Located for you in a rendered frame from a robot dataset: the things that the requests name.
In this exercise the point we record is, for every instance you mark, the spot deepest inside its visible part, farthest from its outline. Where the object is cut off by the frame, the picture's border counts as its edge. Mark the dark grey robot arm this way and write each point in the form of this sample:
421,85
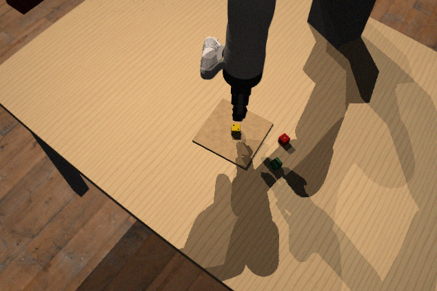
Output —
243,55

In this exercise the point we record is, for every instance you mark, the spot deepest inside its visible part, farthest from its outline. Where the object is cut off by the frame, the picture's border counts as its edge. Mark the red die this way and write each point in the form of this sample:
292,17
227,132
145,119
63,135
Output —
283,139

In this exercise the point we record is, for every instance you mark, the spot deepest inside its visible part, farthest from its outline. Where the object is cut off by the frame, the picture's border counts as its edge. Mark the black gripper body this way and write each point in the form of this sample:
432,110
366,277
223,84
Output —
241,85

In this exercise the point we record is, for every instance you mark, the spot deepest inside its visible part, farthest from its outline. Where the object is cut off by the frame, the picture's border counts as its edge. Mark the green die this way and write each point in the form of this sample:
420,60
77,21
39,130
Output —
275,164

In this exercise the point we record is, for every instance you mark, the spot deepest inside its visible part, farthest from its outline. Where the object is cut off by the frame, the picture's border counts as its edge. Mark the tan square mat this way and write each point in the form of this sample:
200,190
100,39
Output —
215,134

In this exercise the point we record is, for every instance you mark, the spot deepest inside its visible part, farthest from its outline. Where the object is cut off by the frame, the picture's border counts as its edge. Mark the yellow die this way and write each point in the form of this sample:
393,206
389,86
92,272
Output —
236,129

